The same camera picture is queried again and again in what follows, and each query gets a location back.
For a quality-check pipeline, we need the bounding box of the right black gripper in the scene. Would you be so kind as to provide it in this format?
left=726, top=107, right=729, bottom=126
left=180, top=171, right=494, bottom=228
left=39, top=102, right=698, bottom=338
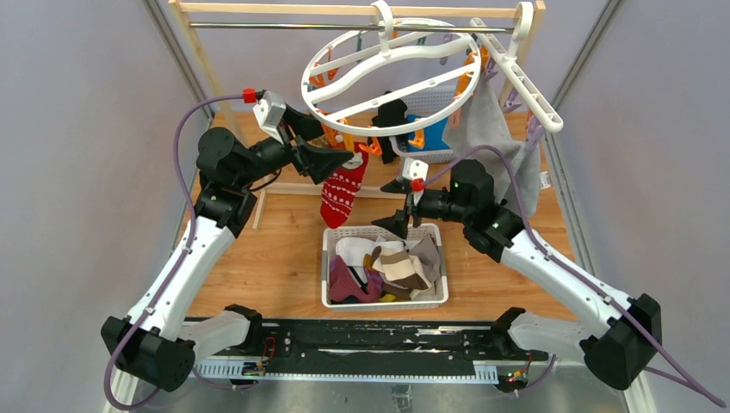
left=371, top=180, right=470, bottom=239

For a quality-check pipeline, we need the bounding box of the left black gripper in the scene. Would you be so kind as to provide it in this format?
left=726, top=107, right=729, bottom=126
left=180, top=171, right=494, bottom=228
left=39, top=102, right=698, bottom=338
left=235, top=103, right=354, bottom=189

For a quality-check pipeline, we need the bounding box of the grey towel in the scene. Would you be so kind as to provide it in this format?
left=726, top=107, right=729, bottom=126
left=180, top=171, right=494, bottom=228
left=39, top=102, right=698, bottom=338
left=442, top=76, right=541, bottom=218

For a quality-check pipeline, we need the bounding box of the white basket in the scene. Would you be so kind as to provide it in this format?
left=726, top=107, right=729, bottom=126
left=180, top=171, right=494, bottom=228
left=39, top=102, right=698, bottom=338
left=390, top=85, right=455, bottom=164
left=321, top=224, right=449, bottom=312

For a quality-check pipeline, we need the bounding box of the purple striped sock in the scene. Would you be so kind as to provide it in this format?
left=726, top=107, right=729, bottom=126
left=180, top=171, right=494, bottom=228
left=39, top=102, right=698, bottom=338
left=327, top=256, right=383, bottom=304

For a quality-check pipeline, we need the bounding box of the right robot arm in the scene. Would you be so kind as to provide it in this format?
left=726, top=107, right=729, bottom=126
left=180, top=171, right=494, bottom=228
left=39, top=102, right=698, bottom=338
left=374, top=158, right=662, bottom=390

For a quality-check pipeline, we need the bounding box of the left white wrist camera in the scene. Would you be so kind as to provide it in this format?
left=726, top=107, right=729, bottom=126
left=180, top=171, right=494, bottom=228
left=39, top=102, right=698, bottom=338
left=253, top=90, right=287, bottom=145

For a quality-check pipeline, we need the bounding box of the wooden drying rack frame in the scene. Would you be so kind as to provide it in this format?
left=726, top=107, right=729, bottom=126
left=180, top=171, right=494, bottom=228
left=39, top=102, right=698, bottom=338
left=168, top=0, right=548, bottom=232

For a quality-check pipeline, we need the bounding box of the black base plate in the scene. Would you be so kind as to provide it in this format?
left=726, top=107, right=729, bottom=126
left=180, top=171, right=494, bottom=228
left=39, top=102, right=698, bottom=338
left=216, top=317, right=548, bottom=384

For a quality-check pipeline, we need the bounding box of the brown beige patterned sock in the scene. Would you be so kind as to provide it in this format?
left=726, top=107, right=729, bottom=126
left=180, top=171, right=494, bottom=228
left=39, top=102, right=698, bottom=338
left=408, top=236, right=442, bottom=297

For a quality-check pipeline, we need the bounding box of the straight white clip hanger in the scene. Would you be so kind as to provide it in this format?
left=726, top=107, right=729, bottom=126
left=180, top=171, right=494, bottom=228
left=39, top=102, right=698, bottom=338
left=469, top=1, right=564, bottom=133

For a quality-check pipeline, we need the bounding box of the blue cloth in basket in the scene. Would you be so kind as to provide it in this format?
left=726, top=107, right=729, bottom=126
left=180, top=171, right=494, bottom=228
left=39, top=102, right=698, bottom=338
left=405, top=119, right=449, bottom=151

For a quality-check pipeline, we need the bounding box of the metal rack rod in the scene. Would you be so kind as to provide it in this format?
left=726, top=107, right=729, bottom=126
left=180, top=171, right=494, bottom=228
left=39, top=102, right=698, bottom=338
left=189, top=22, right=514, bottom=34

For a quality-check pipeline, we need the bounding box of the red patterned sock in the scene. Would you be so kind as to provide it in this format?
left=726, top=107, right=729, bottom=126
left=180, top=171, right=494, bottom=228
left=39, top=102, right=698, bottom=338
left=320, top=143, right=369, bottom=229

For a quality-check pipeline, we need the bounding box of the orange clothespin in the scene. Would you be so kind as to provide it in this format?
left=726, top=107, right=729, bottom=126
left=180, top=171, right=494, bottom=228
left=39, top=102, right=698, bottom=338
left=357, top=137, right=383, bottom=157

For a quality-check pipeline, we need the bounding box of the black cloth on basket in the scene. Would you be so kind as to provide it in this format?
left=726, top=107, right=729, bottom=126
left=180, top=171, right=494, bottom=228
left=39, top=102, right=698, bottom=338
left=371, top=99, right=408, bottom=164

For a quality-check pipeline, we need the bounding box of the yellow sock in basket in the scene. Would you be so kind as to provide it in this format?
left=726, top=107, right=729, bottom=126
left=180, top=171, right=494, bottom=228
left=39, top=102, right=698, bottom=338
left=378, top=293, right=399, bottom=303

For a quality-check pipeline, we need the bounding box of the white front basket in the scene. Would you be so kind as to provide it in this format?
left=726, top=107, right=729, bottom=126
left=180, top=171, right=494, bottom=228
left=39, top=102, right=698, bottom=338
left=321, top=224, right=449, bottom=312

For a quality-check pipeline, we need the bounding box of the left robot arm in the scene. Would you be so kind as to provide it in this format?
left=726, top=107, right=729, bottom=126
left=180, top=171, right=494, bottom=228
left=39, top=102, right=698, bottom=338
left=101, top=109, right=354, bottom=402

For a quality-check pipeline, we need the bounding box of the white back basket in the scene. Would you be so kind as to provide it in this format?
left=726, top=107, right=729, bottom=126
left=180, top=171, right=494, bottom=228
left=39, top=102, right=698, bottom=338
left=390, top=85, right=455, bottom=164

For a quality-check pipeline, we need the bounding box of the round white clip hanger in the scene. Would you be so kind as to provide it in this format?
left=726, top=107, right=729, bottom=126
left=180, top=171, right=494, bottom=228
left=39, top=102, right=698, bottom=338
left=300, top=1, right=488, bottom=137

